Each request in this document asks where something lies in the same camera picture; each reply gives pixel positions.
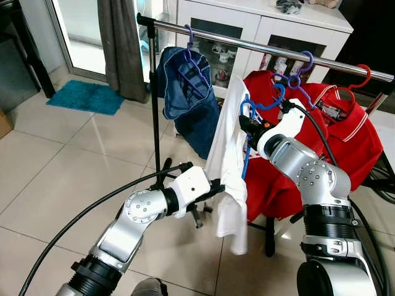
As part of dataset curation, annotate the teal floor mat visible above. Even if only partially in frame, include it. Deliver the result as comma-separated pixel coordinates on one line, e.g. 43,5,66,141
46,79,125,117

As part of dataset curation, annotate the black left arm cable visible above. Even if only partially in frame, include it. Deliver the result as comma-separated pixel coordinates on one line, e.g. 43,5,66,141
19,162,193,296

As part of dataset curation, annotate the black crumpled item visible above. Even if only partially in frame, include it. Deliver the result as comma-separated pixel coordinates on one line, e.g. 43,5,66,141
275,0,304,15

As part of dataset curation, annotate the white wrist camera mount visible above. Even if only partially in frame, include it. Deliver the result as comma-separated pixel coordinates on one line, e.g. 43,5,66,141
167,165,212,218
256,97,307,160

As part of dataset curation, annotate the grey curtain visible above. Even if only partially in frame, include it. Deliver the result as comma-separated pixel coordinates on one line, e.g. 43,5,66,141
97,0,149,104

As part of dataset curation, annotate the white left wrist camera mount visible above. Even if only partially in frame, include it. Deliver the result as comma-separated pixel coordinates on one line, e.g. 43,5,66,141
167,165,212,218

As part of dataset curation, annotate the black desk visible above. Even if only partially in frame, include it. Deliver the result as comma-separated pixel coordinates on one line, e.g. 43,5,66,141
0,0,56,115

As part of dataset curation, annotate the red shirt white logo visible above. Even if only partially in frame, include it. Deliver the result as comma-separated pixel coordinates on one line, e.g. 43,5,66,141
244,70,334,223

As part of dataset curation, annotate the blue denim garment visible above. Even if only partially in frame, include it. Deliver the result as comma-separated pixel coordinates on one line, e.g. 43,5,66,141
156,46,222,160

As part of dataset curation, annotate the white glass door cabinet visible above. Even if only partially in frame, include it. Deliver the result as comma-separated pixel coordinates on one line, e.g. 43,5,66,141
162,0,354,99

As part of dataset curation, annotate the red polo striped collar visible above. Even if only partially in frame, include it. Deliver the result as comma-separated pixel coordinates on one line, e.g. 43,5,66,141
306,80,385,192

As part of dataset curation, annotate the purple wire hanger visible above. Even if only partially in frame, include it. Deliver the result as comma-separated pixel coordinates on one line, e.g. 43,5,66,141
178,25,212,99
275,51,315,109

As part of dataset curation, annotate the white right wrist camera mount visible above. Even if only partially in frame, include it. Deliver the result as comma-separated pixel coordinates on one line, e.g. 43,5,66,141
256,97,307,160

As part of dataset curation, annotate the plain white t-shirt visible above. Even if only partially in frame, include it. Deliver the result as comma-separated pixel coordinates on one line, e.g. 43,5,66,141
205,75,251,257

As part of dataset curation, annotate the blue wire hanger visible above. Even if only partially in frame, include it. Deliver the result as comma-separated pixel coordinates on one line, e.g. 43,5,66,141
241,82,288,181

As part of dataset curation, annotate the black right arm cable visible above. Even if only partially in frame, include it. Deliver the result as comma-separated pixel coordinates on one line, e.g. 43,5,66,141
285,102,391,296

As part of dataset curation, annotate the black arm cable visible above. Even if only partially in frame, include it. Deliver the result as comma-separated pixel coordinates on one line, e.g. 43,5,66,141
19,162,193,296
285,102,391,296

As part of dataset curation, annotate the red plastic hanger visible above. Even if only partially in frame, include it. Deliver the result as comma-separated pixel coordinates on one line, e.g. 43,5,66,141
333,64,373,102

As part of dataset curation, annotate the black clothes rack chrome rail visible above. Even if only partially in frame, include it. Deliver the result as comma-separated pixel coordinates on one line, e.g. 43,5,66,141
136,14,395,257

